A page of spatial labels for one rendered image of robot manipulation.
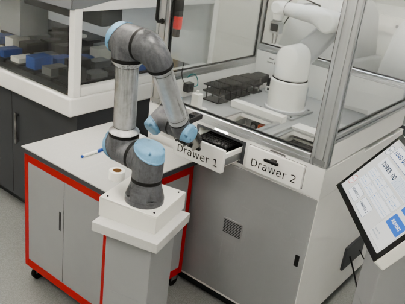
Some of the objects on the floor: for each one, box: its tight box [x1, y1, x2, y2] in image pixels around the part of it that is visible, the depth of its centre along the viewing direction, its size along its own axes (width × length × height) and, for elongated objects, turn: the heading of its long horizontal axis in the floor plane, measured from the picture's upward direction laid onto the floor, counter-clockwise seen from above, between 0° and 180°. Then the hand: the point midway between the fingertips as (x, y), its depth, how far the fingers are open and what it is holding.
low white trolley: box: [21, 122, 198, 304], centre depth 282 cm, size 58×62×76 cm
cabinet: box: [148, 131, 367, 304], centre depth 315 cm, size 95×103×80 cm
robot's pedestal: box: [92, 211, 190, 304], centre depth 229 cm, size 30×30×76 cm
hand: (196, 144), depth 249 cm, fingers closed on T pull, 3 cm apart
